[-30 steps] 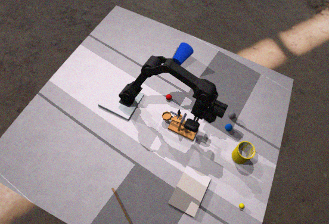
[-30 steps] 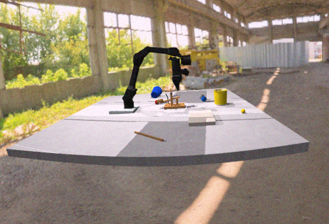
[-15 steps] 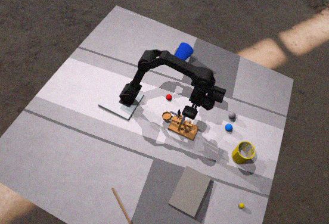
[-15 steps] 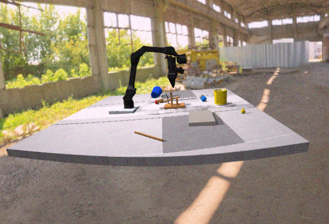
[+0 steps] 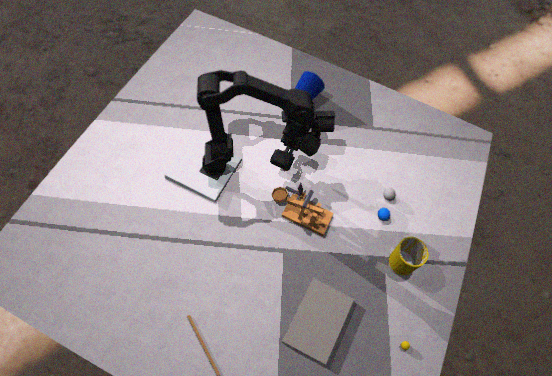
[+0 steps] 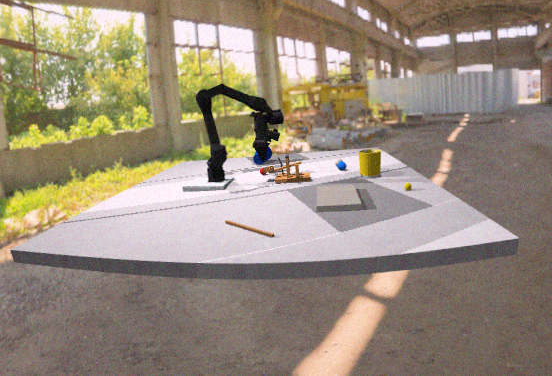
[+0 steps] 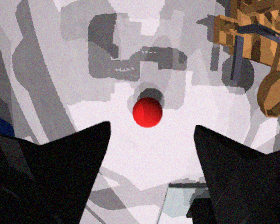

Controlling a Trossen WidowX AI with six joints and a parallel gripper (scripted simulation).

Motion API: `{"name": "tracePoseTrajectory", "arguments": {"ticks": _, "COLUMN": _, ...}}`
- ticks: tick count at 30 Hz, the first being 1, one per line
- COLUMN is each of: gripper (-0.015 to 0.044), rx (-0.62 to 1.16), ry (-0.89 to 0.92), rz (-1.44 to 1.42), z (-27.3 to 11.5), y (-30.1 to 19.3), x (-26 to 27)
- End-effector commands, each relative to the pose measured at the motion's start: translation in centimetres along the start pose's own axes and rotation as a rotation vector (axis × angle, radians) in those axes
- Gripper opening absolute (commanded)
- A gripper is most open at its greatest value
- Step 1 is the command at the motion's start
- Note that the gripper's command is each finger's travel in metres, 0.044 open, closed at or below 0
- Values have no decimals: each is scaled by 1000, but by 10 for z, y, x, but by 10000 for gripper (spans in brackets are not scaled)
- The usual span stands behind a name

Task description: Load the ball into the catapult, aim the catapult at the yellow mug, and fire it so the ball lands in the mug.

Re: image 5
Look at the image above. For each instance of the yellow open cylinder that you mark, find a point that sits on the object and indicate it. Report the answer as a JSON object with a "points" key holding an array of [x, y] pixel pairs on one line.
{"points": [[410, 254]]}

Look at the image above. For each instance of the grey ball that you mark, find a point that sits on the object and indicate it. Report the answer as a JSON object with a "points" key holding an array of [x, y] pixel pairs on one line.
{"points": [[389, 194]]}

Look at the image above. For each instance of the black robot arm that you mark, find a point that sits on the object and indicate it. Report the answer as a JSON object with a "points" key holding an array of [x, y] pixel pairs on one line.
{"points": [[298, 111]]}

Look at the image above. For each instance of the blue ball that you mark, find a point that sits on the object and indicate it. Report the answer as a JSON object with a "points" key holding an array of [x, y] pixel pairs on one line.
{"points": [[384, 213]]}

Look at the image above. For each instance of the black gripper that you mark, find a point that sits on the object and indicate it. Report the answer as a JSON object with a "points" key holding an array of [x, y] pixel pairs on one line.
{"points": [[284, 159]]}

